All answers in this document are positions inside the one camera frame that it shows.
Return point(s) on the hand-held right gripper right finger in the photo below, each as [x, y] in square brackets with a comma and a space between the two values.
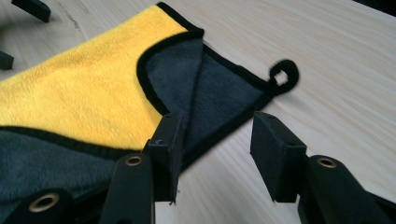
[277, 155]

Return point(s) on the yellow and grey cloth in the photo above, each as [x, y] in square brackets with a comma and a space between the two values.
[81, 87]

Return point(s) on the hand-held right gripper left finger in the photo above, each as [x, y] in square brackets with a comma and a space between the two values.
[165, 155]

